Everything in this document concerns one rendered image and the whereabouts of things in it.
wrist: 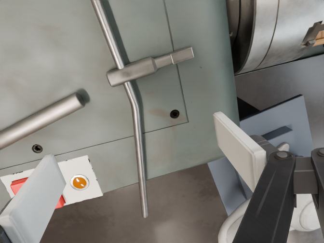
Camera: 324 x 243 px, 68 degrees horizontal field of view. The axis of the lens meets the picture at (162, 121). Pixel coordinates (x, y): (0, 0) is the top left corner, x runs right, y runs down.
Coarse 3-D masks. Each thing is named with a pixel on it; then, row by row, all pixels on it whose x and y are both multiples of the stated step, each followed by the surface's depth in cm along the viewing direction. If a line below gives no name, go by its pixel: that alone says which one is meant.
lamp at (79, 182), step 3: (78, 177) 37; (81, 177) 37; (75, 180) 37; (78, 180) 37; (81, 180) 37; (84, 180) 37; (75, 183) 37; (78, 183) 37; (81, 183) 37; (84, 183) 37; (75, 186) 37; (78, 186) 37; (81, 186) 37; (84, 186) 37
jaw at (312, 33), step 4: (316, 24) 38; (320, 24) 38; (312, 28) 38; (316, 28) 39; (320, 28) 39; (308, 32) 39; (312, 32) 39; (316, 32) 39; (308, 36) 40; (312, 36) 40; (304, 40) 41; (308, 40) 41
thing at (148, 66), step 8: (184, 48) 31; (160, 56) 31; (168, 56) 31; (176, 56) 31; (184, 56) 31; (192, 56) 31; (128, 64) 31; (136, 64) 30; (144, 64) 30; (152, 64) 30; (160, 64) 31; (168, 64) 31; (112, 72) 30; (120, 72) 30; (128, 72) 30; (136, 72) 30; (144, 72) 31; (152, 72) 31; (112, 80) 30; (120, 80) 31; (128, 80) 31
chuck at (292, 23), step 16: (288, 0) 34; (304, 0) 34; (320, 0) 34; (288, 16) 35; (304, 16) 36; (320, 16) 36; (288, 32) 37; (304, 32) 38; (272, 48) 39; (288, 48) 40; (304, 48) 42; (272, 64) 46
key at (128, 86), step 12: (96, 0) 27; (96, 12) 28; (108, 24) 29; (108, 36) 29; (120, 60) 30; (132, 84) 32; (132, 96) 32; (132, 108) 33; (144, 168) 37; (144, 180) 37; (144, 192) 38; (144, 204) 39; (144, 216) 40
